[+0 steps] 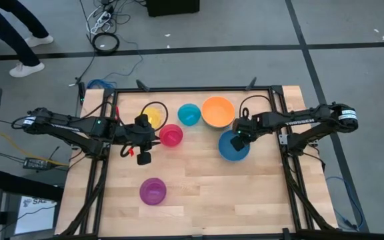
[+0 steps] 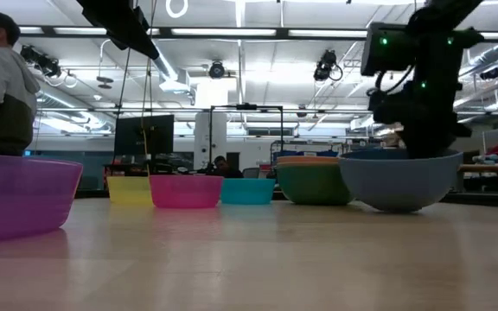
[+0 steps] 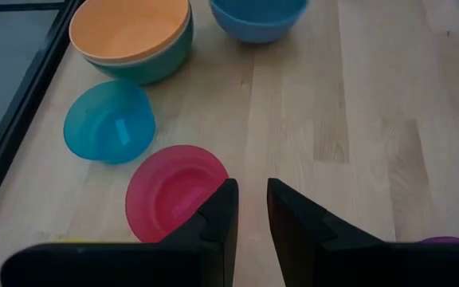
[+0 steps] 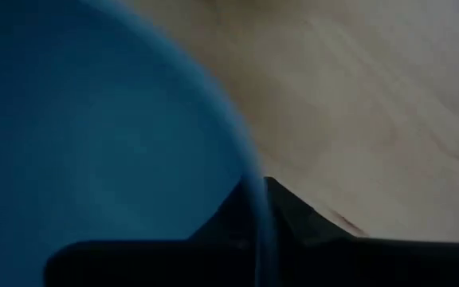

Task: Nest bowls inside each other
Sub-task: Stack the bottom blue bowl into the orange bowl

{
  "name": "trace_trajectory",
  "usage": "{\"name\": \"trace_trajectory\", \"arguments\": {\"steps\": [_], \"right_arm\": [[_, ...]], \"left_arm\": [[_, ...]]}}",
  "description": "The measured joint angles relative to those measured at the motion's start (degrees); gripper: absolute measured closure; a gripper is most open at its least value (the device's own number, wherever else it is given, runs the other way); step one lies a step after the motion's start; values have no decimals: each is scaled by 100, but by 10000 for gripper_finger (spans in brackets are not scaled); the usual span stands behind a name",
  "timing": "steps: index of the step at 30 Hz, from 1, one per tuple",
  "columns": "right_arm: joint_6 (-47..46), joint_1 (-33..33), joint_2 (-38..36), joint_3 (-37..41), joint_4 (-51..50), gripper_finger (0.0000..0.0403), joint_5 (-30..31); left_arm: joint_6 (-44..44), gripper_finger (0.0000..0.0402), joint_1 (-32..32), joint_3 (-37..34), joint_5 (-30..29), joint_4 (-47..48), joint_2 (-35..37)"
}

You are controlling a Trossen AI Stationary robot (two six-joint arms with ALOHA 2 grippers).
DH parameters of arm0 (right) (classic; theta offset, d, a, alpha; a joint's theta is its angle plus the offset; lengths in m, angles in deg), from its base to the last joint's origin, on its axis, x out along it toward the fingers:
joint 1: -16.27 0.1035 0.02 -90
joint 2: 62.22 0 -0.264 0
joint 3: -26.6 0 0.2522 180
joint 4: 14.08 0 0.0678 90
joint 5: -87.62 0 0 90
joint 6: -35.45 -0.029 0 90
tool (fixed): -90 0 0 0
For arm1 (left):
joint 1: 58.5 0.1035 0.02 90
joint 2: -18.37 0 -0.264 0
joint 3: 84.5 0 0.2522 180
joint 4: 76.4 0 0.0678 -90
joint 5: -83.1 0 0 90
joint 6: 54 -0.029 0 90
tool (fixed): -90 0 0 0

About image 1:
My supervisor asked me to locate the pink plastic bowl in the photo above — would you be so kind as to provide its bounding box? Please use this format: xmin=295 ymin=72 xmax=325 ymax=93
xmin=159 ymin=123 xmax=184 ymax=148

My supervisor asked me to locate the black camera cable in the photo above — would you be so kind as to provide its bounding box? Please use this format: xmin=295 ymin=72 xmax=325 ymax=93
xmin=139 ymin=101 xmax=169 ymax=131
xmin=239 ymin=95 xmax=272 ymax=118

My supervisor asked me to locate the purple plastic bowl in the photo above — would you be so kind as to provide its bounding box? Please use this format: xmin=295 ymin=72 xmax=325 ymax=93
xmin=139 ymin=177 xmax=168 ymax=207

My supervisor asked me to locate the blue floor cable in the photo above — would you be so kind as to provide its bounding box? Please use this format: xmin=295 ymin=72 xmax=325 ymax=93
xmin=325 ymin=175 xmax=367 ymax=231

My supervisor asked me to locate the black right camera cable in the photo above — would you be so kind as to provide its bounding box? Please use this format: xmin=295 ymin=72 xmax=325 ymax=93
xmin=239 ymin=95 xmax=272 ymax=118

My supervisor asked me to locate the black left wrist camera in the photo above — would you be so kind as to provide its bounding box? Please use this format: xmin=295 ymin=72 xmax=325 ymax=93
xmin=135 ymin=114 xmax=151 ymax=128

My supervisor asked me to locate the black coiled cable ring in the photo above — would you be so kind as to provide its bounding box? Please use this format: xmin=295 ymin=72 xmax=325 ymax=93
xmin=91 ymin=31 xmax=121 ymax=56

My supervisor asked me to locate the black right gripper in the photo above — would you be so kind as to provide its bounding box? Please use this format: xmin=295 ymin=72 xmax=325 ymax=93
xmin=229 ymin=114 xmax=257 ymax=153

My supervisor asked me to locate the teal plastic bowl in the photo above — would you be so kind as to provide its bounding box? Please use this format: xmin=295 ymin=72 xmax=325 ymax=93
xmin=177 ymin=103 xmax=202 ymax=127

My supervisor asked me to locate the yellow cable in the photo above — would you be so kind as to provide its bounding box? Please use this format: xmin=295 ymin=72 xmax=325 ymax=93
xmin=0 ymin=131 xmax=70 ymax=167

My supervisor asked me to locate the orange plastic bowl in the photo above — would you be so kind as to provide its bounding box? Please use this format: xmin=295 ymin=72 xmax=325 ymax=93
xmin=201 ymin=96 xmax=236 ymax=129

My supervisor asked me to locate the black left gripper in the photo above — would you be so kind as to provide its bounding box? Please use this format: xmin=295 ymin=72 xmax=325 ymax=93
xmin=132 ymin=125 xmax=157 ymax=166

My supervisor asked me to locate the black left camera cable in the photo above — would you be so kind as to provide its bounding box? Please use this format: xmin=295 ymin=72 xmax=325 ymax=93
xmin=139 ymin=101 xmax=169 ymax=131

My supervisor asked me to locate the black aluminium table frame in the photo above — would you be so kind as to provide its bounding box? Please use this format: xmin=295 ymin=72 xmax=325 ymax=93
xmin=57 ymin=84 xmax=339 ymax=240

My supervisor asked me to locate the person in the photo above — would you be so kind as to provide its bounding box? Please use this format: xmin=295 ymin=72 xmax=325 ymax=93
xmin=0 ymin=0 xmax=55 ymax=79

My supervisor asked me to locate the blue coiled cable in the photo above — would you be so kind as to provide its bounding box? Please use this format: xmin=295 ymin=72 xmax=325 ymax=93
xmin=86 ymin=79 xmax=117 ymax=91

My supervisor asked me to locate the person's white shoe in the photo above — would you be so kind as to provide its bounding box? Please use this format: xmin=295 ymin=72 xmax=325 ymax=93
xmin=9 ymin=61 xmax=46 ymax=79
xmin=24 ymin=34 xmax=55 ymax=48

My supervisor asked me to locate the white printed sign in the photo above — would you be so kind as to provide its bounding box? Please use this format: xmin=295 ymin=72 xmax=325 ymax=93
xmin=13 ymin=195 xmax=58 ymax=235

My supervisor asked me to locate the black device with green light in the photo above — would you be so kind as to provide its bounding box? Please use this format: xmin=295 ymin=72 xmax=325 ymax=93
xmin=77 ymin=81 xmax=87 ymax=103

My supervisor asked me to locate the black power adapter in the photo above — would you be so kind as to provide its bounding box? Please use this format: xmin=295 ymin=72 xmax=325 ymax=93
xmin=22 ymin=157 xmax=50 ymax=171

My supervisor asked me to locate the white power strip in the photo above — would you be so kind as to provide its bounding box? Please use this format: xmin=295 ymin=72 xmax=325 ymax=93
xmin=89 ymin=11 xmax=112 ymax=35

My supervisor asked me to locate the black box on floor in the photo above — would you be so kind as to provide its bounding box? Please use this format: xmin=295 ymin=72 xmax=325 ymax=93
xmin=145 ymin=0 xmax=201 ymax=18

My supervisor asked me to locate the yellow plastic bowl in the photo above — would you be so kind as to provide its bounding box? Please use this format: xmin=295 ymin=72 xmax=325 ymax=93
xmin=143 ymin=106 xmax=165 ymax=129

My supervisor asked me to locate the blue plastic bowl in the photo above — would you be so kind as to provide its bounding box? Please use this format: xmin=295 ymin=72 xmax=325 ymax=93
xmin=217 ymin=129 xmax=251 ymax=163

